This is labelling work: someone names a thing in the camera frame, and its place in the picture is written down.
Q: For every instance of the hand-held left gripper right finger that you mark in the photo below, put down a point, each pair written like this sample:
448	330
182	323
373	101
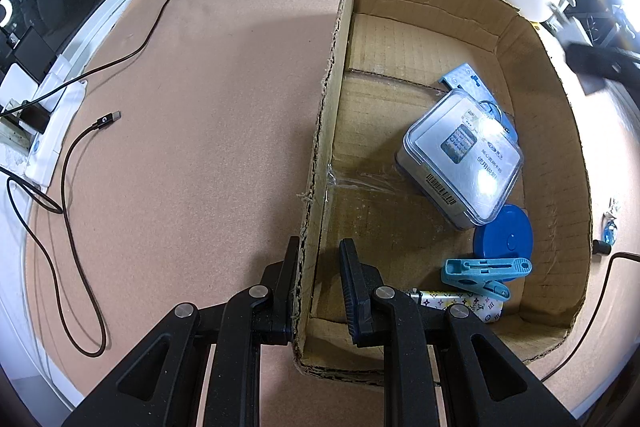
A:
350	292

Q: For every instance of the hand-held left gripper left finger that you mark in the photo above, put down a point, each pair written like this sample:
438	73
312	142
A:
292	287

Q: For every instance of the white patterned lighter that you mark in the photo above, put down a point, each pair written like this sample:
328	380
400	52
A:
475	309

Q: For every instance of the light blue clothespin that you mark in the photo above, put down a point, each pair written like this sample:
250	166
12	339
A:
475	269

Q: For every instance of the light blue plastic piece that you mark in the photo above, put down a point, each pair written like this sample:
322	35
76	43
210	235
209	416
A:
462	77

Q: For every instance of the blue round lid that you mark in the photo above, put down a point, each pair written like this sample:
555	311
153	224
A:
505	232

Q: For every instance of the cardboard box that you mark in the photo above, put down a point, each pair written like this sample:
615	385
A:
400	42

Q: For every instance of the small blue white object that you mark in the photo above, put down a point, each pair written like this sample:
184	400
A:
611	232

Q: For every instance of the clear plastic box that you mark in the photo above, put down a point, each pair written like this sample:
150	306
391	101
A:
450	157

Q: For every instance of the small black knob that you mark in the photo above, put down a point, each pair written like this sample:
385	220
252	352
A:
601	247

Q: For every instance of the white power strip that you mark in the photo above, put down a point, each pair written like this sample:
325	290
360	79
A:
55	132

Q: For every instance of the black power adapter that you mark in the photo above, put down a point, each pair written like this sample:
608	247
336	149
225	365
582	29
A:
32	52

